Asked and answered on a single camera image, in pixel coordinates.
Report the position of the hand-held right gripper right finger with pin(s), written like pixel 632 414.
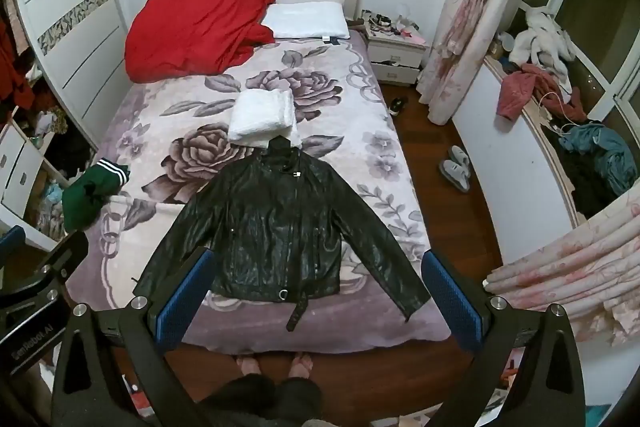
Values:
pixel 452 302

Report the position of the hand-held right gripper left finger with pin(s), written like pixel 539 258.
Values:
pixel 182 302

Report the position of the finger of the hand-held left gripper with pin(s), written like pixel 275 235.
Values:
pixel 65 259
pixel 12 241

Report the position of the black leather jacket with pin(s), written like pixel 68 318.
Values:
pixel 280 227

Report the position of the red hanging clothes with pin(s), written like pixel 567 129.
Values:
pixel 12 67

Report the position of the green garment with white stripes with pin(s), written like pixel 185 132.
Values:
pixel 82 202

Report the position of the white drawer cabinet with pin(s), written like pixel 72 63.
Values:
pixel 20 172

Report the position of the person's left foot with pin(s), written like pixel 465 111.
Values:
pixel 247 364

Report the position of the person's foot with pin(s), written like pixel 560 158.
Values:
pixel 301 364
pixel 247 364

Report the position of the grey slipper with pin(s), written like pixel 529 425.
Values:
pixel 461 157
pixel 454 177

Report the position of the person's right foot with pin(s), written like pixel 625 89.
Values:
pixel 301 364

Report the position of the person's right leg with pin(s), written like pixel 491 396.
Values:
pixel 297 402

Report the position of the black garment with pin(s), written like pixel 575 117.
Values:
pixel 585 187

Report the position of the black shoe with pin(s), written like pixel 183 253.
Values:
pixel 397 106

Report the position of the white folded fleece blanket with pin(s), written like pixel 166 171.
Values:
pixel 262 114

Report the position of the teal garment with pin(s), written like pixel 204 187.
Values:
pixel 605 152

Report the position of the pink red garment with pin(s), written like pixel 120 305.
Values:
pixel 520 92

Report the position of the white nightstand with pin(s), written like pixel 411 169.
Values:
pixel 395 57

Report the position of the red duvet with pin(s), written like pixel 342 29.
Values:
pixel 195 27

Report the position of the pink floral tied curtain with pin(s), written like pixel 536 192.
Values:
pixel 460 32

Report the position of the white plush garment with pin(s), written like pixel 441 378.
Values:
pixel 540 42

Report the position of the nightstand clutter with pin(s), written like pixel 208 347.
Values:
pixel 390 24

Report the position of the white pillow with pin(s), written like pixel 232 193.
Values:
pixel 305 19

